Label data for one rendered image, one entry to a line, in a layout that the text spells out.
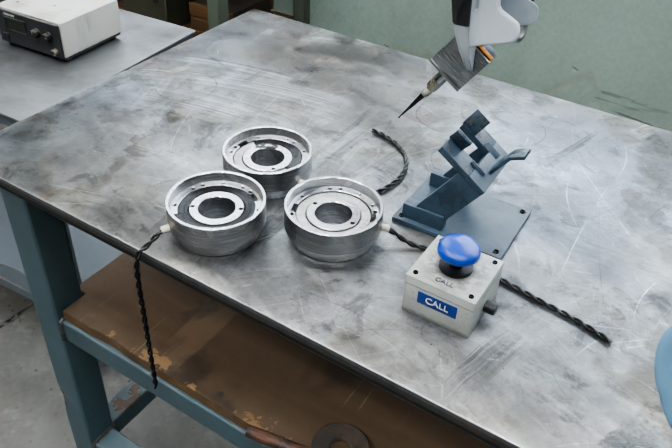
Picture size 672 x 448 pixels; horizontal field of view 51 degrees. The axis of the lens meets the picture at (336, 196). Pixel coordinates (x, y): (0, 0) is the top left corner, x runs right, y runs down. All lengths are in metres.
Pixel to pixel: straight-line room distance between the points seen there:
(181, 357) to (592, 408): 0.55
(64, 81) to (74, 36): 0.10
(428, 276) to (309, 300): 0.12
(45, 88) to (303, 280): 0.78
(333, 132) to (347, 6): 1.71
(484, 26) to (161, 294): 0.63
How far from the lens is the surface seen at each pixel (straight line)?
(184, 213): 0.75
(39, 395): 1.72
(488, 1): 0.66
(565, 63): 2.35
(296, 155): 0.84
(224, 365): 0.97
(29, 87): 1.38
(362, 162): 0.88
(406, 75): 1.10
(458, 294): 0.65
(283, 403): 0.93
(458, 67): 0.71
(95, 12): 1.47
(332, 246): 0.71
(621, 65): 2.31
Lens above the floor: 1.29
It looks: 36 degrees down
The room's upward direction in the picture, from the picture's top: 3 degrees clockwise
